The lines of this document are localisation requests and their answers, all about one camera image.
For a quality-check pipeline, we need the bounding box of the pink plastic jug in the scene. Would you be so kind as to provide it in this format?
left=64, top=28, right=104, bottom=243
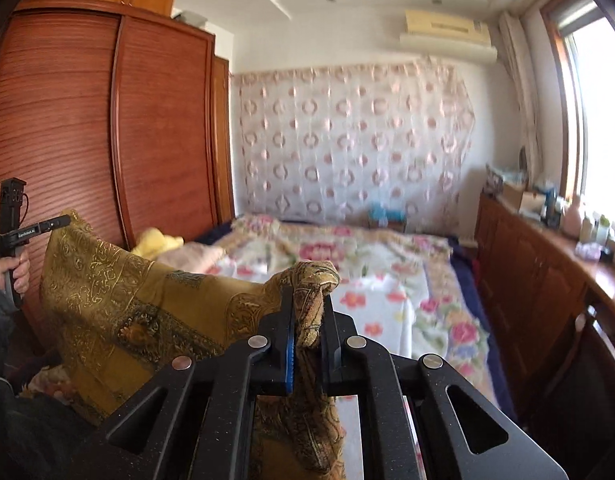
left=560, top=195, right=587, bottom=237

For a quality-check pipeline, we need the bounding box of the person's left hand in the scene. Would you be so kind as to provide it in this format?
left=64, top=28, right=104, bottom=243
left=0, top=251, right=32, bottom=296

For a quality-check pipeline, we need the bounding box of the wooden-framed window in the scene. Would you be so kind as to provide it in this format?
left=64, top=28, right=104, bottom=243
left=537, top=0, right=615, bottom=243

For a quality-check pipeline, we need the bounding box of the person's dark clothing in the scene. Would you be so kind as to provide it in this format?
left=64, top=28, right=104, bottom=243
left=0, top=372, right=111, bottom=480

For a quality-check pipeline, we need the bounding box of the wall air conditioner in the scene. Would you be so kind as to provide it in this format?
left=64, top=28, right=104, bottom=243
left=399, top=8, right=498, bottom=64

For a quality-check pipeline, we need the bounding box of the yellow plush toy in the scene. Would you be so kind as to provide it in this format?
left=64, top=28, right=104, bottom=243
left=132, top=228, right=185, bottom=259

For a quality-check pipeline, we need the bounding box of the blue bag in box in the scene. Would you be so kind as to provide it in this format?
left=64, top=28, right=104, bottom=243
left=367, top=204, right=408, bottom=234

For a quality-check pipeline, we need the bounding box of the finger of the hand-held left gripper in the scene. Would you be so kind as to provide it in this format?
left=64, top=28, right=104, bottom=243
left=39, top=214, right=72, bottom=234

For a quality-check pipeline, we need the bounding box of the dark wooden chair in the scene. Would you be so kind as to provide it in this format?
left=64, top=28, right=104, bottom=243
left=527, top=304, right=615, bottom=480

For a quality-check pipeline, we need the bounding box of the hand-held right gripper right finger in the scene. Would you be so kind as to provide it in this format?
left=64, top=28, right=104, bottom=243
left=320, top=295, right=568, bottom=480

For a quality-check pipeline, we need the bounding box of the bundled pale window curtain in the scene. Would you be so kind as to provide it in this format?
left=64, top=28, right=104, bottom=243
left=496, top=10, right=544, bottom=178

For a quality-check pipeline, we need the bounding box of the stack of folded fabrics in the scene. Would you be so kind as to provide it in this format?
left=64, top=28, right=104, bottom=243
left=485, top=164, right=508, bottom=196

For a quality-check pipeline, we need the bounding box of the sheer circle-patterned curtain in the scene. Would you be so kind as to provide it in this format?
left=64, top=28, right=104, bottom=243
left=231, top=56, right=477, bottom=234

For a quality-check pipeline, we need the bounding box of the pale pink cloth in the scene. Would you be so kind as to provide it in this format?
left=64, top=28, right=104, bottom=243
left=158, top=241, right=224, bottom=277

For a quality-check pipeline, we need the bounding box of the golden patterned garment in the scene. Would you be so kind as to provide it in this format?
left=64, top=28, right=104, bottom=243
left=40, top=210, right=347, bottom=480

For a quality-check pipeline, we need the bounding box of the floral bed blanket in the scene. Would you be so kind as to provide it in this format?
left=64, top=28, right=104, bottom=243
left=208, top=214, right=501, bottom=413

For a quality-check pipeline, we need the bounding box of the person's left forearm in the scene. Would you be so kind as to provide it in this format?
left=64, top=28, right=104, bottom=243
left=0, top=277, right=24, bottom=378

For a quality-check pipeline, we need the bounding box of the wooden slatted wardrobe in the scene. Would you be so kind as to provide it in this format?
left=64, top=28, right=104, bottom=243
left=0, top=2, right=237, bottom=356

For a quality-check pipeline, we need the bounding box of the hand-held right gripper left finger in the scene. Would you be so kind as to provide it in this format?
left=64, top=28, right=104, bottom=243
left=100, top=285, right=296, bottom=480

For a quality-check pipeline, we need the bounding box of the cardboard box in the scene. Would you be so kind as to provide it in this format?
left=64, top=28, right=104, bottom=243
left=501, top=179, right=531, bottom=208

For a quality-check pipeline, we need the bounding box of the long wooden cabinet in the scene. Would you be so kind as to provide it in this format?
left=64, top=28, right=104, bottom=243
left=474, top=191, right=615, bottom=413

